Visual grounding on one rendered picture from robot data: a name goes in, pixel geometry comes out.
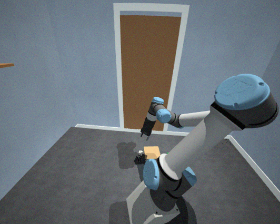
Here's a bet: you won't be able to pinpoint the peach flat square mat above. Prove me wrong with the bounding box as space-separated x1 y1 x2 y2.
144 146 160 159

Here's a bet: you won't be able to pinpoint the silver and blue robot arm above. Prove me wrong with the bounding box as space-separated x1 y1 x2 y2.
143 74 279 212

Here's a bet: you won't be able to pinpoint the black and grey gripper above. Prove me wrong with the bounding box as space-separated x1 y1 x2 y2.
141 112 157 140

